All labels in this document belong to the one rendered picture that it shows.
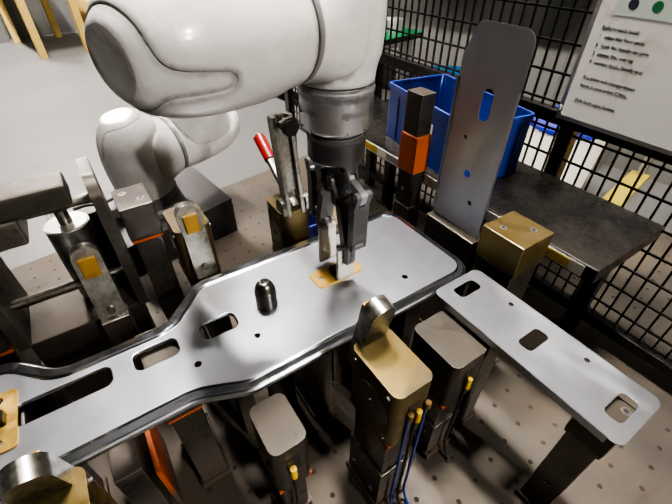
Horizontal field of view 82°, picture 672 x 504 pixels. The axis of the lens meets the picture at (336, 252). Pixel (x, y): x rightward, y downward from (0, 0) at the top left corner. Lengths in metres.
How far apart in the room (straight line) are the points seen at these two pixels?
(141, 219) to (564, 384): 0.63
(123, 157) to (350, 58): 0.79
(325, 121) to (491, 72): 0.30
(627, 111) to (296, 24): 0.66
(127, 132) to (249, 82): 0.79
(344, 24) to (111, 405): 0.49
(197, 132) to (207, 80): 0.84
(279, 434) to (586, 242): 0.58
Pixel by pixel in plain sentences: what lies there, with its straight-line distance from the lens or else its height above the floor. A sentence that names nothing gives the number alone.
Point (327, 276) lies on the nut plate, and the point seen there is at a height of 1.00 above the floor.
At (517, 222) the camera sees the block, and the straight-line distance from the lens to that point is 0.72.
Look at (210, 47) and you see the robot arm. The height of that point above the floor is 1.38.
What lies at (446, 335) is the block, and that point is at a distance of 0.61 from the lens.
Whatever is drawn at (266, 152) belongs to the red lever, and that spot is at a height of 1.13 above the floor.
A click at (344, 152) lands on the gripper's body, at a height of 1.23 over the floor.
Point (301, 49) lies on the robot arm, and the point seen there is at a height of 1.36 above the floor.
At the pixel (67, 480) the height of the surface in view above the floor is 1.06.
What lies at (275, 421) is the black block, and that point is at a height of 0.99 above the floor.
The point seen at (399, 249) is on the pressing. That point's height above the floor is 1.00.
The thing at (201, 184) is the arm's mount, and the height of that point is 0.82.
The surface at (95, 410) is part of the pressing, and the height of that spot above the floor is 1.00.
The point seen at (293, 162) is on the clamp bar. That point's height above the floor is 1.14.
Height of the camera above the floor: 1.44
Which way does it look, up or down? 40 degrees down
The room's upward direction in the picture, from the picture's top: straight up
